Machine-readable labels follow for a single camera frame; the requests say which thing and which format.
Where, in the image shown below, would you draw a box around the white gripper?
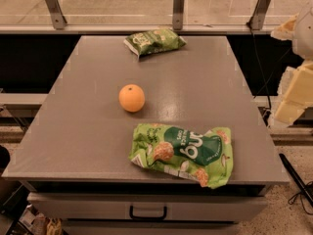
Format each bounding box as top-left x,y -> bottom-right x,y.
271,2 -> 313,125

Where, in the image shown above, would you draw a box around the green rice chip bag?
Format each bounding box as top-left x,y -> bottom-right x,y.
129,123 -> 233,189

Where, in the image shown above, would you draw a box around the green jalapeno chip bag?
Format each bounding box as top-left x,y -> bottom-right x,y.
124,28 -> 186,58

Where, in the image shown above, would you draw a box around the orange fruit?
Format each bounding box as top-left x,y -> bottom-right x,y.
118,84 -> 145,113

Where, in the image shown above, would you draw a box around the grey cabinet drawer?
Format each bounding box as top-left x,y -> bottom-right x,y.
27,193 -> 267,221

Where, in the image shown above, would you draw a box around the glass barrier panel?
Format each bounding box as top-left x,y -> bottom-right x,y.
0,0 -> 309,25

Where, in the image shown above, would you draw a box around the right metal bracket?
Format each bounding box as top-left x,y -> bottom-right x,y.
246,0 -> 271,30

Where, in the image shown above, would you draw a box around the metal bracket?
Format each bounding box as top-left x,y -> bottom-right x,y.
172,0 -> 185,30
45,0 -> 67,29
246,0 -> 271,30

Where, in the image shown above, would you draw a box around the black floor cable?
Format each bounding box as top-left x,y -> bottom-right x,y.
279,153 -> 313,215

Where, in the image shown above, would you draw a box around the middle metal bracket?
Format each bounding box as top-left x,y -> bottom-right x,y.
172,0 -> 185,30

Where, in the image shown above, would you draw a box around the black drawer handle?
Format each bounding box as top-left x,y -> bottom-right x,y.
129,206 -> 167,221

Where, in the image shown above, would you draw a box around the left metal bracket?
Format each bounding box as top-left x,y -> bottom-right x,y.
45,0 -> 67,29

